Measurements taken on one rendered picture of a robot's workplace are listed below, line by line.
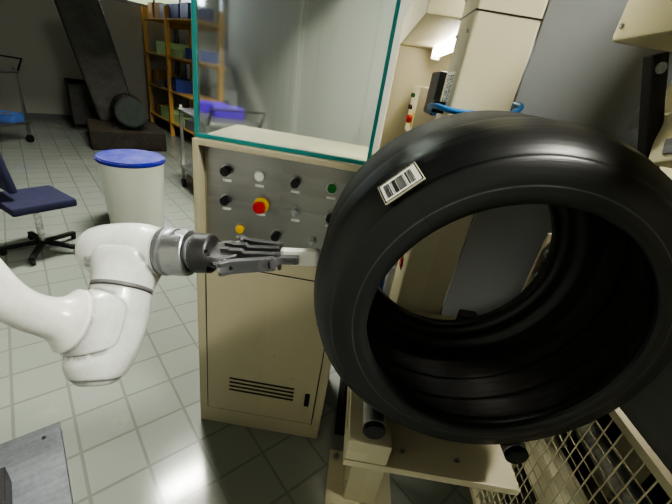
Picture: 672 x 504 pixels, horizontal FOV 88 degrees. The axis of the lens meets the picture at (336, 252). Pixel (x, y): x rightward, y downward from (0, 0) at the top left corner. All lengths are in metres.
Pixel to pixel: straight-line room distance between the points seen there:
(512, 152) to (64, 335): 0.68
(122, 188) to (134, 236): 2.69
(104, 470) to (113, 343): 1.21
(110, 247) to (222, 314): 0.78
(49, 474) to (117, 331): 0.47
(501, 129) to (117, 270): 0.64
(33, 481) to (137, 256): 0.57
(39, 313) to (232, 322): 0.88
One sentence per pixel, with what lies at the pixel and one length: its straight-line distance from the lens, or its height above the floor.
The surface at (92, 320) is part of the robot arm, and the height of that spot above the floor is 1.11.
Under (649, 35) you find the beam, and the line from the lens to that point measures 0.86.
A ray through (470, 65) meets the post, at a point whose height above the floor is 1.56.
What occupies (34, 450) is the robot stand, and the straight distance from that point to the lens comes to 1.14.
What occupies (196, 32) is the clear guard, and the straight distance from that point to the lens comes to 1.20.
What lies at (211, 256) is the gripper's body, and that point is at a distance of 0.66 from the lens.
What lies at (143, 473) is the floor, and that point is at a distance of 1.80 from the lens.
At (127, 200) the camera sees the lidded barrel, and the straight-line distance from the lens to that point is 3.44.
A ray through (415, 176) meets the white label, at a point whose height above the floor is 1.40.
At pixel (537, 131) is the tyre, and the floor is 1.47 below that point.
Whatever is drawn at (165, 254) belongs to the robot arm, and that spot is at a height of 1.18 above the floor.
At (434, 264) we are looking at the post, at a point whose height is 1.10.
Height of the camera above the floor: 1.50
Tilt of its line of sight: 26 degrees down
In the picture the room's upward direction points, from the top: 10 degrees clockwise
